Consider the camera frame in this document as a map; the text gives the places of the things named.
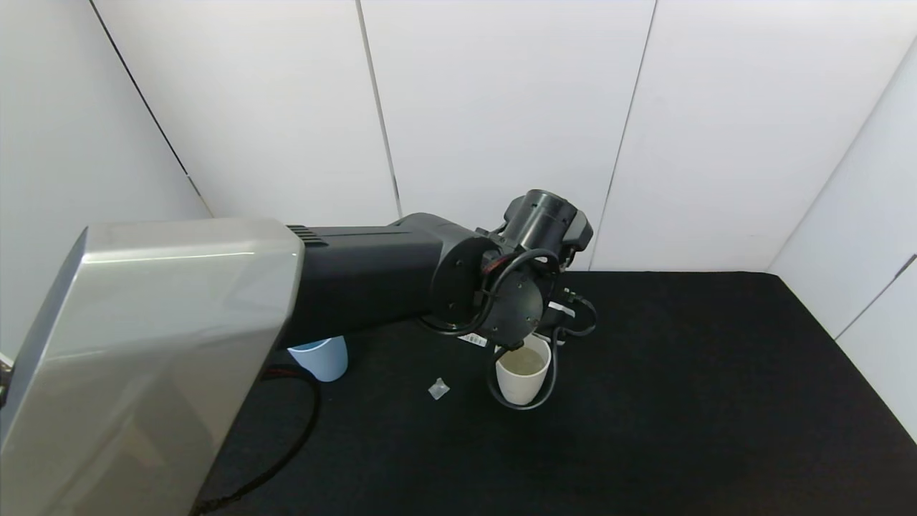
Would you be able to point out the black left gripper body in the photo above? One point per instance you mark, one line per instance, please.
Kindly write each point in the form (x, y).
(476, 339)

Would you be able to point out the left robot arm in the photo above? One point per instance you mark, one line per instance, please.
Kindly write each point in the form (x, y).
(179, 344)

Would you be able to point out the small clear plastic piece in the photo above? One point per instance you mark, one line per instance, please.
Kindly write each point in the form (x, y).
(438, 389)

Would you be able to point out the cream plastic cup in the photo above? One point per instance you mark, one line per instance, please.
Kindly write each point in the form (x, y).
(523, 380)

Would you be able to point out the light blue plastic cup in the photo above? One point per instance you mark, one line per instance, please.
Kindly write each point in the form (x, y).
(326, 358)

